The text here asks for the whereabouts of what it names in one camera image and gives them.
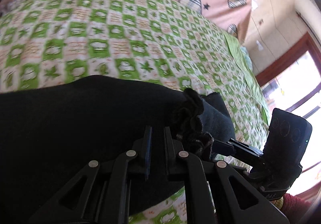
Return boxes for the black pants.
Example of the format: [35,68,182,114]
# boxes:
[1,75,235,223]

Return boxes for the right hand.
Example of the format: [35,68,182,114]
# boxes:
[271,197,284,210]

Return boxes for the light blue cloth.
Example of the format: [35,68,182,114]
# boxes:
[241,46,253,72]

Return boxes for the plain green cloth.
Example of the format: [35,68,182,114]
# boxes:
[222,31,270,124]

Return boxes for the green patterned bed sheet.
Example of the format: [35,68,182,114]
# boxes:
[0,0,270,224]

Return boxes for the red wooden window frame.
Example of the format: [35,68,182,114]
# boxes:
[254,32,321,202]

